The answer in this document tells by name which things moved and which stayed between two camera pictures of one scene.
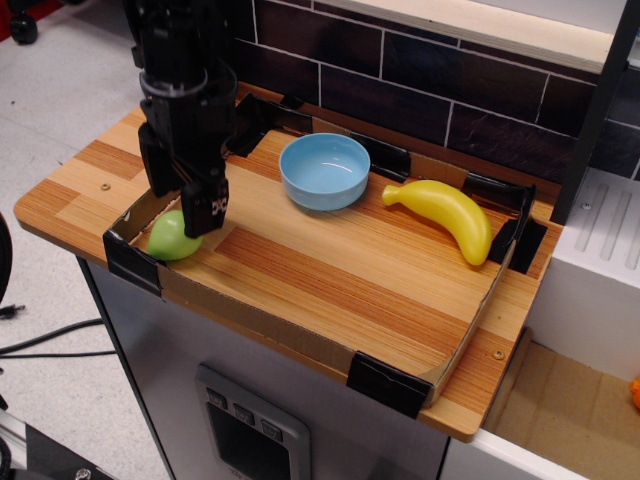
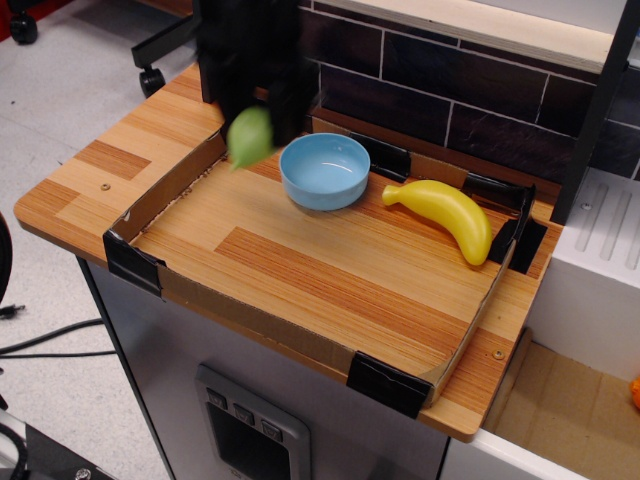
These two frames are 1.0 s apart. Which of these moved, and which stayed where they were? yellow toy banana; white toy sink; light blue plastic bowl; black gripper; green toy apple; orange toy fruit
Moved: black gripper; green toy apple
Stayed: white toy sink; yellow toy banana; orange toy fruit; light blue plastic bowl
